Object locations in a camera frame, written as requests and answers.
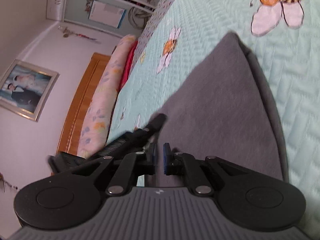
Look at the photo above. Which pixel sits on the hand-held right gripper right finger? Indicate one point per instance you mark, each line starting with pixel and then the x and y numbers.
pixel 165 160

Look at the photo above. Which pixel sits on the silver rings door decal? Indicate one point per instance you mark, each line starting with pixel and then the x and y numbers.
pixel 137 18

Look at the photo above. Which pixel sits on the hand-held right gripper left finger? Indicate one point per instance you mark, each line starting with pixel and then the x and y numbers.
pixel 153 158

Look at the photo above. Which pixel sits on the red blanket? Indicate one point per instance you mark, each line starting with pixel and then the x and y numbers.
pixel 127 65

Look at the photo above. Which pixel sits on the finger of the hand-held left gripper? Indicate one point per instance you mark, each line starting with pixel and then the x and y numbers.
pixel 155 123

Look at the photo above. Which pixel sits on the mint quilted bee bedspread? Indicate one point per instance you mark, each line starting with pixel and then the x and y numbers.
pixel 287 80

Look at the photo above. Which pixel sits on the blue bordered paper chart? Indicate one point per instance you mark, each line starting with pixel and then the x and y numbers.
pixel 106 13

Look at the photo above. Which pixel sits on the red hanging wall ornament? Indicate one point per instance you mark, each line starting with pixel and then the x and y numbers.
pixel 77 35

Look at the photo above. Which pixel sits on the purple floral bed sheet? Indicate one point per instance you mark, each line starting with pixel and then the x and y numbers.
pixel 160 12

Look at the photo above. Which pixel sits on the framed wedding photo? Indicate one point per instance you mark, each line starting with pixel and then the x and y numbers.
pixel 25 90

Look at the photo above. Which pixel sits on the wooden headboard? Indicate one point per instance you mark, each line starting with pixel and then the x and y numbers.
pixel 80 107

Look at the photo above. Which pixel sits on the grey sweater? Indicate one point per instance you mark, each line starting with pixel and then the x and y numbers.
pixel 220 110

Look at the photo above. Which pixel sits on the sliding door wardrobe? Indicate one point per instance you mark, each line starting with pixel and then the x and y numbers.
pixel 105 0

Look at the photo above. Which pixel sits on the long floral pillow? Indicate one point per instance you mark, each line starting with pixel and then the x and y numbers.
pixel 102 102

